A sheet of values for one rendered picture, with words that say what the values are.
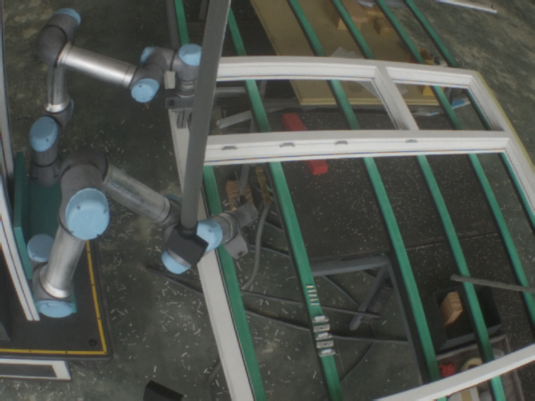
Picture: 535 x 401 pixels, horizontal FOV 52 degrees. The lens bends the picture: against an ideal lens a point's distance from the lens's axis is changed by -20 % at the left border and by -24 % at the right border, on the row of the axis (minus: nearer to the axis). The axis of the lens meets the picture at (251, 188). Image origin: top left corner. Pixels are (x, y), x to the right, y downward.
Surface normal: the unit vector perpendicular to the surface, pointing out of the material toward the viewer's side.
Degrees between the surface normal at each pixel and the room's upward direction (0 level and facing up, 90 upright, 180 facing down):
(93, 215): 85
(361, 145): 90
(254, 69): 90
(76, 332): 0
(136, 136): 0
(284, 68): 90
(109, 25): 0
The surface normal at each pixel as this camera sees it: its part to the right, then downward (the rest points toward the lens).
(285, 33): 0.14, -0.65
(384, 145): 0.21, 0.76
